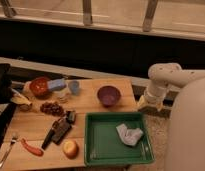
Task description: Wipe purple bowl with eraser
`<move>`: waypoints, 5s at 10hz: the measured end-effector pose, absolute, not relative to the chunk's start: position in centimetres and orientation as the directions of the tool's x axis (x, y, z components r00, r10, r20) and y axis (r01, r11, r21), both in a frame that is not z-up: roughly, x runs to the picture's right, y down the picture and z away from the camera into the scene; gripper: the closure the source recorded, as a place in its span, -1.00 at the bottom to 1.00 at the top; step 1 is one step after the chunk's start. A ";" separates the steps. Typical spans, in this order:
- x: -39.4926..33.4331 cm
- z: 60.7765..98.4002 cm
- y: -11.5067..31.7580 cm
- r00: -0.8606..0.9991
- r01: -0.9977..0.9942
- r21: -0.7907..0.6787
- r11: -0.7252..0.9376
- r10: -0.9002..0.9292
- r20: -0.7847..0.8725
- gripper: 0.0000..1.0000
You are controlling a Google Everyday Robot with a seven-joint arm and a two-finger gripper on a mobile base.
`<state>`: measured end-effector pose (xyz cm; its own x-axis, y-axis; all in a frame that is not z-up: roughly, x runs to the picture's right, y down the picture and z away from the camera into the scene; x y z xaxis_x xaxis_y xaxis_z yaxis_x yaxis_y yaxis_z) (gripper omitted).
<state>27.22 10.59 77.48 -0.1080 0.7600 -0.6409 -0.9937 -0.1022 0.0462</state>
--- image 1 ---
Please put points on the yellow banana toy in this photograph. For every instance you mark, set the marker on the yellow banana toy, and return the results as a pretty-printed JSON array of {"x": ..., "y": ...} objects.
[{"x": 22, "y": 101}]

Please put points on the black object at left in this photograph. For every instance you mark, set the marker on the black object at left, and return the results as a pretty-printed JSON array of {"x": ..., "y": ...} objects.
[{"x": 5, "y": 97}]

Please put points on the small black binder clip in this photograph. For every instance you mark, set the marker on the small black binder clip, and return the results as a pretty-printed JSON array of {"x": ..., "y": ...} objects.
[{"x": 70, "y": 116}]

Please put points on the red bowl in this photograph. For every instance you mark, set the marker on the red bowl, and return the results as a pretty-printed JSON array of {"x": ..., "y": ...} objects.
[{"x": 39, "y": 87}]

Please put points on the yellow red apple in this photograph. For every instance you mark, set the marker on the yellow red apple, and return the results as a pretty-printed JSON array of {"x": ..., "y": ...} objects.
[{"x": 70, "y": 148}]

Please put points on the silver fork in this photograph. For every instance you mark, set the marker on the silver fork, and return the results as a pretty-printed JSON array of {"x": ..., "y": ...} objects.
[{"x": 8, "y": 150}]

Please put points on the crumpled white cloth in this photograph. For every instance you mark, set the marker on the crumpled white cloth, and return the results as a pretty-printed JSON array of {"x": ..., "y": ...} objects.
[{"x": 129, "y": 137}]

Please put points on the red sausage toy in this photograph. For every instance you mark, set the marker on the red sausage toy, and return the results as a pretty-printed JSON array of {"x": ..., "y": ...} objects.
[{"x": 31, "y": 149}]

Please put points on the blue sponge block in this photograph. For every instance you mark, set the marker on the blue sponge block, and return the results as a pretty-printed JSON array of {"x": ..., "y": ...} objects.
[{"x": 56, "y": 85}]

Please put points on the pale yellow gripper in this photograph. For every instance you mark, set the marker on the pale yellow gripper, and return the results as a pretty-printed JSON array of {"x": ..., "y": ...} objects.
[{"x": 143, "y": 102}]

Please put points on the clear glass jar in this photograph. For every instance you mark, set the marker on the clear glass jar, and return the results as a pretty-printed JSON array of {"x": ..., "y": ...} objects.
[{"x": 62, "y": 95}]

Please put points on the purple bowl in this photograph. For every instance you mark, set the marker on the purple bowl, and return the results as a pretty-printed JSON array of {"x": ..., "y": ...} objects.
[{"x": 108, "y": 95}]

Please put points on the bunch of dark grapes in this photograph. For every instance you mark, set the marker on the bunch of dark grapes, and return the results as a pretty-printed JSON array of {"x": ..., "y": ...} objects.
[{"x": 52, "y": 108}]

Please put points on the green plastic tray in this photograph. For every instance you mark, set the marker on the green plastic tray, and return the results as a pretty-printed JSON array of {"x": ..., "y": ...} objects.
[{"x": 102, "y": 144}]

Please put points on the small blue cup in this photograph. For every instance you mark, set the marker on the small blue cup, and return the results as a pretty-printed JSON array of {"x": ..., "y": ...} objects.
[{"x": 74, "y": 87}]

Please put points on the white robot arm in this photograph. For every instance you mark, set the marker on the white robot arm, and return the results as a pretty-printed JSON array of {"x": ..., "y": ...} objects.
[{"x": 185, "y": 149}]

